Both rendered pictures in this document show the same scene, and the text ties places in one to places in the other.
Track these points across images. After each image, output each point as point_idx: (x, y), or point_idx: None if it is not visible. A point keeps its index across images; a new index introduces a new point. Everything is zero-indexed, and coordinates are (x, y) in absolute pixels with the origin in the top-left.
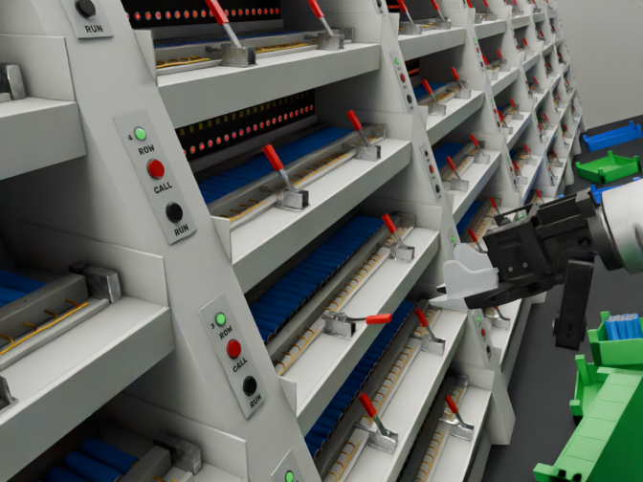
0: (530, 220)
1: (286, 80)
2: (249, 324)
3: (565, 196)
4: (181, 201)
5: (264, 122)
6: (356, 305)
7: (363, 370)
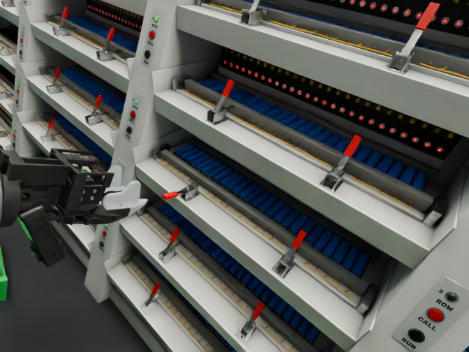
0: (54, 151)
1: (270, 51)
2: (143, 117)
3: (40, 164)
4: (152, 53)
5: (347, 110)
6: (215, 211)
7: (225, 262)
